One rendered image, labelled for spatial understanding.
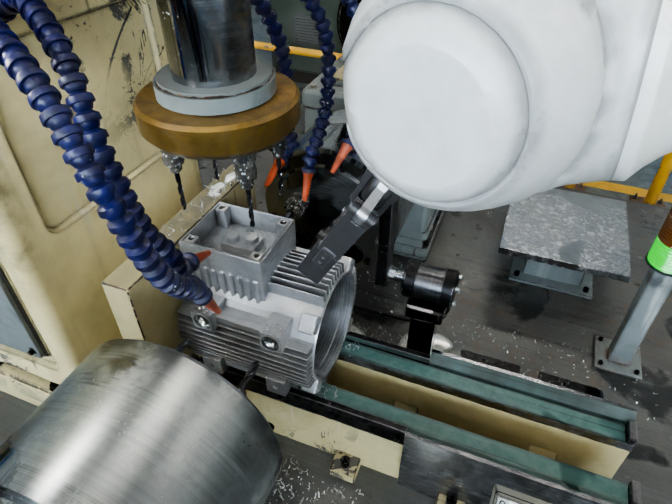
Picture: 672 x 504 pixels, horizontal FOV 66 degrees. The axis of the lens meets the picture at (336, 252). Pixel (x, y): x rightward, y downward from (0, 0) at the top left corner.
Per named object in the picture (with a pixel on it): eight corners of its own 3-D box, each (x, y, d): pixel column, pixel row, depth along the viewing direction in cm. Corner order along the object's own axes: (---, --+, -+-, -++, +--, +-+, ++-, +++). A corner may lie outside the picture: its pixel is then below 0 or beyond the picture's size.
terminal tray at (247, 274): (186, 283, 71) (176, 242, 66) (227, 239, 79) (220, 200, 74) (264, 306, 68) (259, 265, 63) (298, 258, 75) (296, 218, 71)
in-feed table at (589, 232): (487, 290, 109) (499, 247, 102) (505, 220, 129) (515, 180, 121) (610, 321, 102) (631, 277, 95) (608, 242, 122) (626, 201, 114)
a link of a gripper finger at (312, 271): (348, 246, 55) (346, 251, 54) (319, 280, 60) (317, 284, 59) (326, 230, 54) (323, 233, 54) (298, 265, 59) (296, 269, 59)
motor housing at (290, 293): (189, 375, 78) (162, 283, 66) (251, 293, 91) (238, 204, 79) (310, 419, 72) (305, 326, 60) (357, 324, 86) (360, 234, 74)
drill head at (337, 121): (247, 280, 95) (230, 160, 79) (331, 173, 124) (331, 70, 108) (377, 317, 88) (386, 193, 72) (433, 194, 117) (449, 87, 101)
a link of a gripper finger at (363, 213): (413, 167, 45) (396, 197, 41) (381, 205, 48) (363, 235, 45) (391, 151, 45) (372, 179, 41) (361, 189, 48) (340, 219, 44)
